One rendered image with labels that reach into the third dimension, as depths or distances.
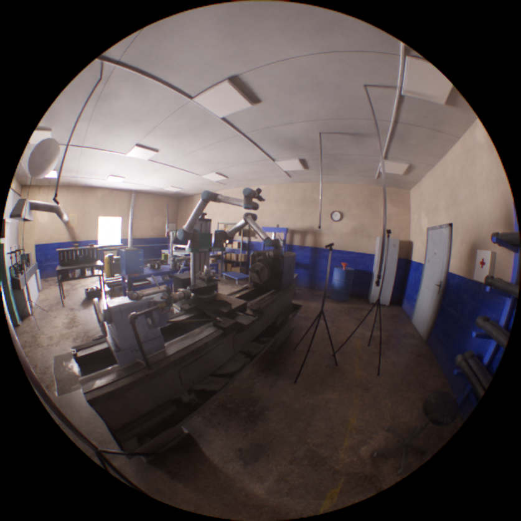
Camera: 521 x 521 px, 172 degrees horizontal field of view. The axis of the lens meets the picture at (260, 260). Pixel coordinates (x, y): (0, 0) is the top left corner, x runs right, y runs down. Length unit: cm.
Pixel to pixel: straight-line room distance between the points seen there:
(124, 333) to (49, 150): 346
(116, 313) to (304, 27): 248
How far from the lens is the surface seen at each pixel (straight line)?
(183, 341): 126
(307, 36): 202
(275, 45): 208
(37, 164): 392
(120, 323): 107
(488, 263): 255
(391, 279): 509
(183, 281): 281
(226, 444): 166
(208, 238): 275
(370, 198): 559
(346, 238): 537
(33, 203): 585
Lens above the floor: 155
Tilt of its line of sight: 8 degrees down
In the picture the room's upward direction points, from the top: 4 degrees clockwise
